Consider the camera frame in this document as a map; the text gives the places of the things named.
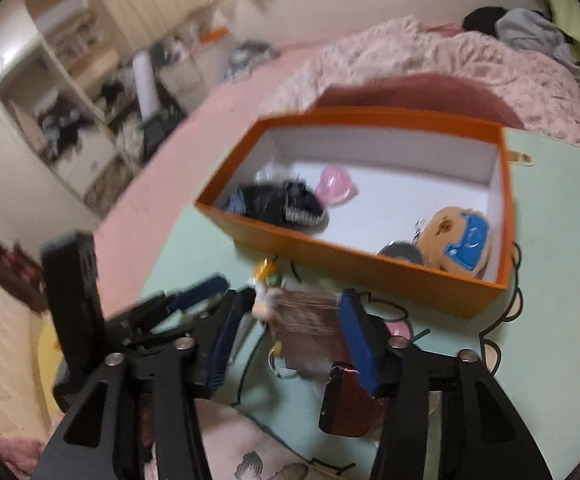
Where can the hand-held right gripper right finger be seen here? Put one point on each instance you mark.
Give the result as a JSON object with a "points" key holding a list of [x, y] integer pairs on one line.
{"points": [[361, 345]]}

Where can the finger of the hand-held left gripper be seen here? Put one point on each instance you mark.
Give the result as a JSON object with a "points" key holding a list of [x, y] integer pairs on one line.
{"points": [[170, 327], [202, 288]]}

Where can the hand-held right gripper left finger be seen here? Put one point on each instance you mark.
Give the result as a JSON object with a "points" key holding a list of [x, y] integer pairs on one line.
{"points": [[222, 345]]}

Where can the brown drink carton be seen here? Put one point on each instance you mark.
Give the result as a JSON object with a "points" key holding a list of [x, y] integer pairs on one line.
{"points": [[310, 332]]}

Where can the red and black snack packet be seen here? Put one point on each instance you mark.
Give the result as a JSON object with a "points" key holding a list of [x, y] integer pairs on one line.
{"points": [[346, 406]]}

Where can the orange cardboard box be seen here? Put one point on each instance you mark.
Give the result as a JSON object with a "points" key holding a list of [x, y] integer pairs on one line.
{"points": [[370, 271]]}

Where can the yellow cloth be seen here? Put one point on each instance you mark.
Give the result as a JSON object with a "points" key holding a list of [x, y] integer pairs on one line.
{"points": [[47, 345]]}

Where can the dark red patterned cloth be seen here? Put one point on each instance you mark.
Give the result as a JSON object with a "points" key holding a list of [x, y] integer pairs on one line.
{"points": [[5, 260]]}

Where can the cream quilted bedding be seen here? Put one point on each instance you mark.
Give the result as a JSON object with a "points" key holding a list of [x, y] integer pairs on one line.
{"points": [[5, 360]]}

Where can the clear capsule with dark toy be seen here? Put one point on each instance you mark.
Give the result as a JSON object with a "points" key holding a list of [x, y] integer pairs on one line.
{"points": [[401, 252]]}

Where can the pink bed sheet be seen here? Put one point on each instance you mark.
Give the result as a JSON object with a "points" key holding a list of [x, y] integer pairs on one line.
{"points": [[170, 185]]}

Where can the pink plastic capsule half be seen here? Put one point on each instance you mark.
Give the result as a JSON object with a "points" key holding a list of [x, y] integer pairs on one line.
{"points": [[335, 185]]}

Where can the dark bag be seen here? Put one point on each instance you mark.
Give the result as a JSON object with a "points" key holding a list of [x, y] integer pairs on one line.
{"points": [[160, 130]]}

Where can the mint green cartoon mat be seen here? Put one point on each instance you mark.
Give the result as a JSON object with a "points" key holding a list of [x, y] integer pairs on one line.
{"points": [[545, 360]]}

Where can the white paper roll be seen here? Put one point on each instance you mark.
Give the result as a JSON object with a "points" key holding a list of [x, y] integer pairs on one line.
{"points": [[146, 85]]}

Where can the brown cardboard carton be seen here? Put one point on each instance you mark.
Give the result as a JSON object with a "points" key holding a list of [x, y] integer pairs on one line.
{"points": [[182, 77]]}

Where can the blue grey clothes pile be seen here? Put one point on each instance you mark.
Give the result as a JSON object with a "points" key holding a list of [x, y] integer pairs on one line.
{"points": [[250, 57]]}

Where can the small orange box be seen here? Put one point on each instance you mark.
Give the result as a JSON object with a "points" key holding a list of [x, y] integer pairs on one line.
{"points": [[216, 34]]}

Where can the dark red cushion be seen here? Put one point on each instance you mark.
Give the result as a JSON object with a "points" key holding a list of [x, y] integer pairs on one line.
{"points": [[420, 92]]}

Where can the pink floral blanket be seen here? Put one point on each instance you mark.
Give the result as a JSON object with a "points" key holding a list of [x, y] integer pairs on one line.
{"points": [[420, 55]]}

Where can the black cloth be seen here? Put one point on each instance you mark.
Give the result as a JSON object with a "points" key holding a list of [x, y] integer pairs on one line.
{"points": [[485, 20]]}

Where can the grey clothing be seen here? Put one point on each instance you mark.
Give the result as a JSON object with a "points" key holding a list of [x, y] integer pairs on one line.
{"points": [[535, 32]]}

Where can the white wall shelving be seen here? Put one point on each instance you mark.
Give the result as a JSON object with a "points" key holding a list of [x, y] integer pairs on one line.
{"points": [[15, 110]]}

